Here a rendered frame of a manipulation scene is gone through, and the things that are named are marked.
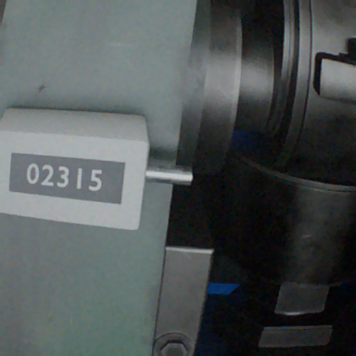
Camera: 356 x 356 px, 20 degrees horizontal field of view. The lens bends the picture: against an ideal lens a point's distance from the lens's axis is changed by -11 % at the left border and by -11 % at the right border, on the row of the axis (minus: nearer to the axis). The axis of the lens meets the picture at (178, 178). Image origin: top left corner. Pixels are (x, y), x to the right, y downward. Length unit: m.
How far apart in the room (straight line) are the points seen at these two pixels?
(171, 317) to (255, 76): 0.14
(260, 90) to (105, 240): 0.14
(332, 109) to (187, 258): 0.11
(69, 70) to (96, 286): 0.11
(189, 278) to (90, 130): 0.11
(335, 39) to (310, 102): 0.04
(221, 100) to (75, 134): 0.13
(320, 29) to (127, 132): 0.13
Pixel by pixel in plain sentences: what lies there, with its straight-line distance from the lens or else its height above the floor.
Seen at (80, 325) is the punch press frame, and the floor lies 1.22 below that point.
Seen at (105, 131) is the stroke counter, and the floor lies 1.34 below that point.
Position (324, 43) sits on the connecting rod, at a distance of 0.54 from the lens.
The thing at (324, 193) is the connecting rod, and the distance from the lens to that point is 0.58.
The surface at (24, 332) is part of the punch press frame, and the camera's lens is 0.53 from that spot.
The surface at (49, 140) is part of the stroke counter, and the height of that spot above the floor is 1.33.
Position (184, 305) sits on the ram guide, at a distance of 0.53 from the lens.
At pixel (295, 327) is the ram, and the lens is 0.64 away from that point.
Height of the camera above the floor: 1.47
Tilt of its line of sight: 19 degrees down
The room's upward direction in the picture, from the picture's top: 7 degrees clockwise
